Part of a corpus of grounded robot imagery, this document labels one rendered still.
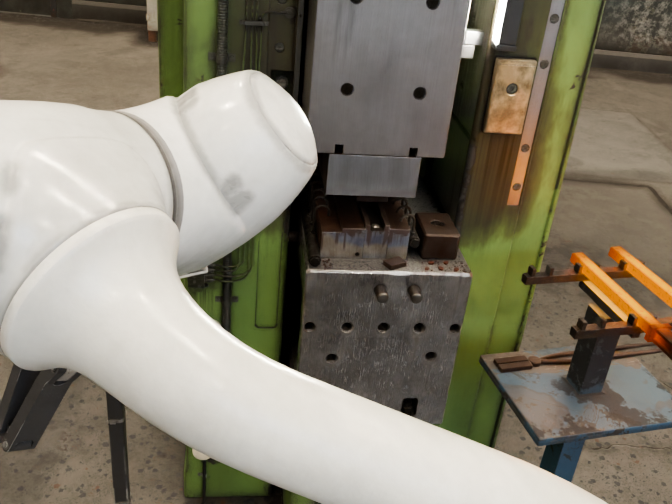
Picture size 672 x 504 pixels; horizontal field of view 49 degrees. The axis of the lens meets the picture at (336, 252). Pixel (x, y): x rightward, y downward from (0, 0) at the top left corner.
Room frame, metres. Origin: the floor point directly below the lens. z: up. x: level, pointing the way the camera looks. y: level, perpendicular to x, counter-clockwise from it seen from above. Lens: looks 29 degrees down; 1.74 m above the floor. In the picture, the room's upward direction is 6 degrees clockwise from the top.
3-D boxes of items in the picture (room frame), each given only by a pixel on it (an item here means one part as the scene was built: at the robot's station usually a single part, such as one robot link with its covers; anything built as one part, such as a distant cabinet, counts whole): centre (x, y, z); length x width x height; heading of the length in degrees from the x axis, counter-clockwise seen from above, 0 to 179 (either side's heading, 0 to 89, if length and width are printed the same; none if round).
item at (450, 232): (1.57, -0.23, 0.95); 0.12 x 0.08 x 0.06; 9
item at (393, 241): (1.69, -0.03, 0.96); 0.42 x 0.20 x 0.09; 9
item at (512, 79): (1.67, -0.35, 1.27); 0.09 x 0.02 x 0.17; 99
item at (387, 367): (1.71, -0.08, 0.69); 0.56 x 0.38 x 0.45; 9
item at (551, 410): (1.42, -0.61, 0.67); 0.40 x 0.30 x 0.02; 108
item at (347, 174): (1.69, -0.03, 1.12); 0.42 x 0.20 x 0.10; 9
